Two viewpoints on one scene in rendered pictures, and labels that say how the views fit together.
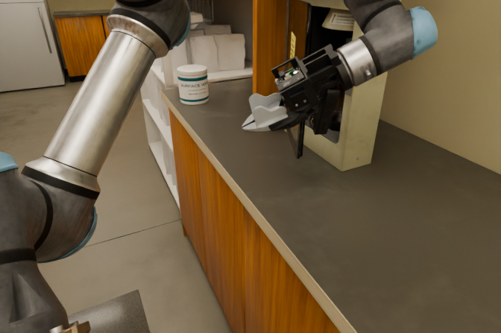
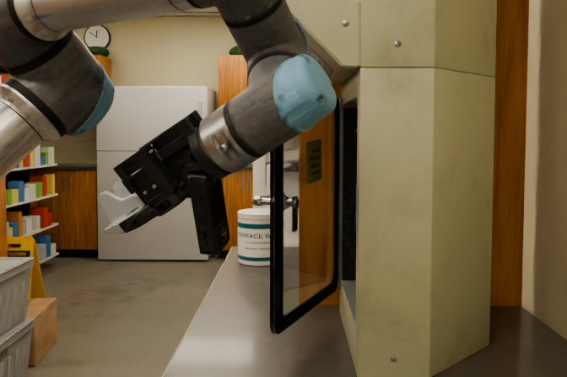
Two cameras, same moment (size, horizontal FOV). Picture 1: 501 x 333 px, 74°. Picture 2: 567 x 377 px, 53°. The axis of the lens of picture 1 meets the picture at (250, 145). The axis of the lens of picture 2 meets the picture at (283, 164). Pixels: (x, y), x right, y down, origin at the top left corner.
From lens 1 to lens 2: 56 cm
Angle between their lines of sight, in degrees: 35
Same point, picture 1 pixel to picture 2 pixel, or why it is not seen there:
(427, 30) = (291, 81)
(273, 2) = not seen: hidden behind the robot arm
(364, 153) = (407, 350)
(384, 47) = (240, 107)
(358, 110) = (376, 259)
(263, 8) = not seen: hidden behind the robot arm
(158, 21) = (38, 91)
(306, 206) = not seen: outside the picture
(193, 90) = (251, 243)
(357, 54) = (211, 119)
